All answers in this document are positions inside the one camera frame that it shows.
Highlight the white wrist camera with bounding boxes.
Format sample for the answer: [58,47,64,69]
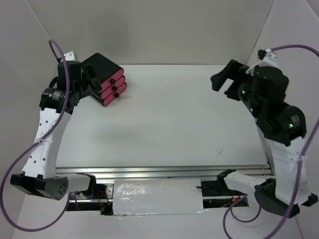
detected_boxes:
[58,51,77,62]
[246,49,278,76]

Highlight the aluminium front rail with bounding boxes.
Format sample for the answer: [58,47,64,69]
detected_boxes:
[56,164,272,183]

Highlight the right side aluminium rail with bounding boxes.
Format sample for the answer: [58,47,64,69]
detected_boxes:
[256,126,276,175]

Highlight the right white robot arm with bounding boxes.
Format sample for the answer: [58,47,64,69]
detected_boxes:
[210,60,318,218]

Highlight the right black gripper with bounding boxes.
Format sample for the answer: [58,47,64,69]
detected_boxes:
[210,57,263,117]

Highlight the black drawer organizer box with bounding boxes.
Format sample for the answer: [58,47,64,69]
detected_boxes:
[82,53,122,94]

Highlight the aluminium rail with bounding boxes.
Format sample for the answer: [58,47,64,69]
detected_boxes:
[56,164,272,183]
[256,126,276,175]

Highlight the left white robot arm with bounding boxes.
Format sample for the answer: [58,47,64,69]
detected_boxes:
[10,61,101,200]

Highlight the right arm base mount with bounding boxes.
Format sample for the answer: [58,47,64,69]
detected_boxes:
[197,180,244,209]

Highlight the white taped cover plate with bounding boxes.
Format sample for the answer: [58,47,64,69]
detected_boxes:
[113,179,204,216]

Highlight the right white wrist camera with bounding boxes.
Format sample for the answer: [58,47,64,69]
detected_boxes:
[246,49,278,76]

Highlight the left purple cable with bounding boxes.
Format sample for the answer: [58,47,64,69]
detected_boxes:
[0,39,69,232]

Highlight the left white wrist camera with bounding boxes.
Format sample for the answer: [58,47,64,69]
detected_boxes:
[58,51,77,62]

